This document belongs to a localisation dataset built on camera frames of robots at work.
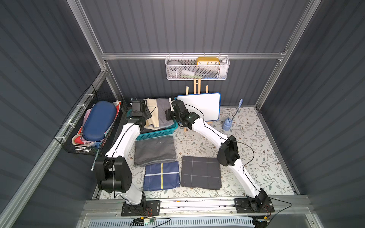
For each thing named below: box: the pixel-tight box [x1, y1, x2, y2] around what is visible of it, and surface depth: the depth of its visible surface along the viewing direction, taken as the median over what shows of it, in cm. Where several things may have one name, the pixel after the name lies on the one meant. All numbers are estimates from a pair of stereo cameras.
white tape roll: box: [167, 60, 183, 76], surface depth 89 cm
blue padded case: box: [82, 100, 117, 143], surface depth 67 cm
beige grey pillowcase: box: [144, 98, 175, 131], surface depth 93 cm
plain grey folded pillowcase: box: [133, 135, 177, 168], surface depth 95 cm
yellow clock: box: [196, 57, 221, 66], surface depth 90 cm
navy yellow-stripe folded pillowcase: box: [143, 161, 181, 191], surface depth 85 cm
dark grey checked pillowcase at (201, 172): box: [180, 155, 222, 190], surface depth 86 cm
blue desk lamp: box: [222, 98, 243, 132], surface depth 104 cm
